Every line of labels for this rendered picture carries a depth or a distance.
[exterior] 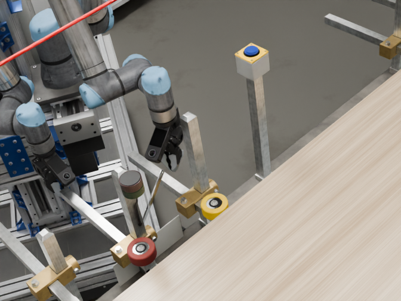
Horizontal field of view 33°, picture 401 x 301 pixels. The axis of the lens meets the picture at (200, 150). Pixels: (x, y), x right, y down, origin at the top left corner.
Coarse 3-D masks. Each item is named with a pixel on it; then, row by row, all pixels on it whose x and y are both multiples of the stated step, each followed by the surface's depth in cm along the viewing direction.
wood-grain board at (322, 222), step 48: (384, 96) 224; (336, 144) 211; (384, 144) 208; (288, 192) 199; (336, 192) 196; (384, 192) 194; (192, 240) 191; (240, 240) 189; (288, 240) 186; (336, 240) 184; (384, 240) 182; (144, 288) 181; (192, 288) 179; (240, 288) 177; (288, 288) 175; (336, 288) 173; (384, 288) 171
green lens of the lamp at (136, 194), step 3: (141, 189) 179; (144, 189) 181; (123, 192) 179; (126, 192) 178; (135, 192) 178; (138, 192) 178; (141, 192) 179; (126, 195) 179; (129, 195) 178; (132, 195) 178; (135, 195) 178; (138, 195) 179; (129, 198) 179; (132, 198) 179; (135, 198) 179
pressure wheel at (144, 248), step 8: (136, 240) 193; (144, 240) 192; (128, 248) 191; (136, 248) 191; (144, 248) 191; (152, 248) 190; (128, 256) 190; (136, 256) 189; (144, 256) 188; (152, 256) 189; (136, 264) 190; (144, 264) 189
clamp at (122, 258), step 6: (150, 228) 200; (150, 234) 199; (156, 234) 201; (126, 240) 198; (132, 240) 198; (114, 246) 197; (120, 246) 197; (126, 246) 196; (114, 252) 195; (126, 252) 195; (114, 258) 198; (120, 258) 194; (126, 258) 196; (120, 264) 197; (126, 264) 197
